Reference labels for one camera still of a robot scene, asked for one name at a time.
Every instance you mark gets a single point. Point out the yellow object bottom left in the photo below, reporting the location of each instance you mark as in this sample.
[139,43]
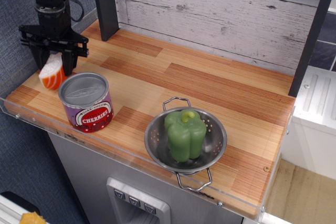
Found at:
[32,218]

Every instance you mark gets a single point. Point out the orange white toy bread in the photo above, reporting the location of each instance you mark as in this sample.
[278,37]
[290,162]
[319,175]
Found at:
[52,74]

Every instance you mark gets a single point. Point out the cherries tin can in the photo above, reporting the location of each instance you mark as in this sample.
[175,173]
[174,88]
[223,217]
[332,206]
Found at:
[87,102]

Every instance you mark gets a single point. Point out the silver toy fridge cabinet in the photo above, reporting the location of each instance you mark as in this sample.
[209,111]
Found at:
[111,191]

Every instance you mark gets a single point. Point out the dark right support post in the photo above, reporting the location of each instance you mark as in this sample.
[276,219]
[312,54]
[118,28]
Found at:
[314,32]

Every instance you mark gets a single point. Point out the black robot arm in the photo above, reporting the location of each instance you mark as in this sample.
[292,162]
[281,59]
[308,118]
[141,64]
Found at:
[51,4]

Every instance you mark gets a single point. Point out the steel colander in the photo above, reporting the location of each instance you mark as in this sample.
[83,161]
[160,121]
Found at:
[214,145]

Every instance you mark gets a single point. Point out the green toy bell pepper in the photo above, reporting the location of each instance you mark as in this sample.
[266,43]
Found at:
[185,132]

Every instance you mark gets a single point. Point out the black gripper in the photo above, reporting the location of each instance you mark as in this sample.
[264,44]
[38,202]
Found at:
[54,32]

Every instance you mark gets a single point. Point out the white toy sink counter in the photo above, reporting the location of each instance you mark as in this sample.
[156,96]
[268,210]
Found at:
[310,139]

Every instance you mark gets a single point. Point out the dark left support post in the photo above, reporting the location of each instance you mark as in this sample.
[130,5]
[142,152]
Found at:
[108,19]

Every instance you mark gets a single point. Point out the dark support post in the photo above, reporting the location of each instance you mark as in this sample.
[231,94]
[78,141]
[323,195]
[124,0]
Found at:
[108,19]
[314,32]

